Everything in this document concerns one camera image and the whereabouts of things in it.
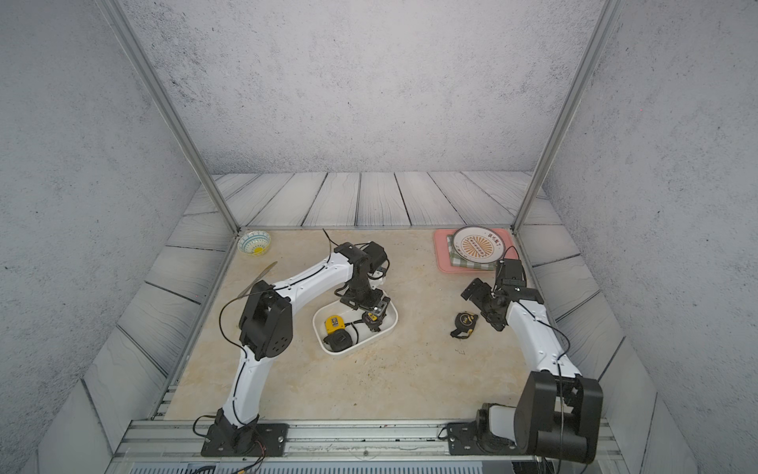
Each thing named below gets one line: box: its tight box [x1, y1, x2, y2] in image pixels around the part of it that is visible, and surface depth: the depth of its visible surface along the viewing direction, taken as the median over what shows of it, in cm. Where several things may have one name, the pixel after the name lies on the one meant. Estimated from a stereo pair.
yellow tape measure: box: [324, 315, 346, 335], surface depth 95 cm
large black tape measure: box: [322, 328, 353, 353], surface depth 88 cm
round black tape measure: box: [450, 311, 479, 339], surface depth 93 cm
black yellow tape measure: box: [362, 311, 382, 332], surface depth 93 cm
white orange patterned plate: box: [452, 225, 506, 264], surface depth 117 cm
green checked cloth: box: [446, 235, 498, 271], surface depth 110 cm
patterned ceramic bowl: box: [236, 230, 272, 256], surface depth 117 cm
